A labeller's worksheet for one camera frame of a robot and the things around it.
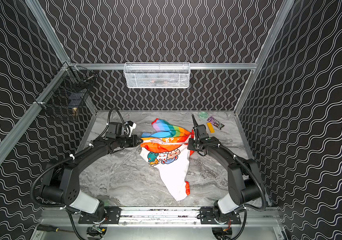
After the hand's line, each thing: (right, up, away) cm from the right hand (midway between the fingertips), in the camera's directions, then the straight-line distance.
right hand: (193, 144), depth 92 cm
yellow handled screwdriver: (-70, -37, -22) cm, 82 cm away
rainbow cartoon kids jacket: (-17, -3, +2) cm, 17 cm away
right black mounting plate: (+4, -33, -19) cm, 39 cm away
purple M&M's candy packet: (+21, +13, +18) cm, 30 cm away
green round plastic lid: (+11, +20, +23) cm, 33 cm away
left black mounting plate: (-42, -33, -19) cm, 57 cm away
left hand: (-28, +3, -5) cm, 28 cm away
